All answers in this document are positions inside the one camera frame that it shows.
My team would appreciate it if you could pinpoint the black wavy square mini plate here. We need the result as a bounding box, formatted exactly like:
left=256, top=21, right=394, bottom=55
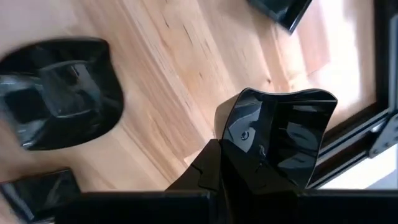
left=213, top=87, right=338, bottom=190

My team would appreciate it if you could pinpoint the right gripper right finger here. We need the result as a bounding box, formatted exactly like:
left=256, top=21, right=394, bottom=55
left=221, top=139, right=299, bottom=192

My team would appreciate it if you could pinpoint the black aluminium table frame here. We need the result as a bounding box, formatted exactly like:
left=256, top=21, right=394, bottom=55
left=306, top=0, right=398, bottom=190

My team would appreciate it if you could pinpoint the black rounded wavy mini plate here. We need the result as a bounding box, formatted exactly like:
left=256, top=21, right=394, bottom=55
left=0, top=37, right=125, bottom=152

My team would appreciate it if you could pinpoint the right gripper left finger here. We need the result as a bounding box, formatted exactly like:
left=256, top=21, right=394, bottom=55
left=166, top=138, right=223, bottom=192

